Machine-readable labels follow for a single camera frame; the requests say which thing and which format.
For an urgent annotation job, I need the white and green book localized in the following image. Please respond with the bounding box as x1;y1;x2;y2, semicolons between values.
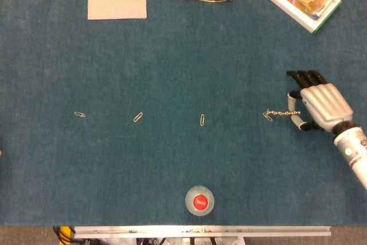
255;0;343;34

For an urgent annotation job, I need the aluminium rail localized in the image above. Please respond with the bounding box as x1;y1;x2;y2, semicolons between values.
73;225;332;239

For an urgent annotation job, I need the red capped water bottle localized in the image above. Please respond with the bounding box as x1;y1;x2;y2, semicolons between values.
185;185;215;217

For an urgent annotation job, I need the yellow black cable bundle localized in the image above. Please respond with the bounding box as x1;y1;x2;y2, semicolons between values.
53;225;75;245

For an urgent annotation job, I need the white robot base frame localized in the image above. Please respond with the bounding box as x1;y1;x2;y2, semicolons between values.
99;237;245;245

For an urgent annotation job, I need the blue felt table mat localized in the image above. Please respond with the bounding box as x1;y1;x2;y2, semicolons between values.
0;0;367;227

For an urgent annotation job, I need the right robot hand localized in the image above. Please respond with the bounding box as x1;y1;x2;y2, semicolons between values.
286;69;354;134

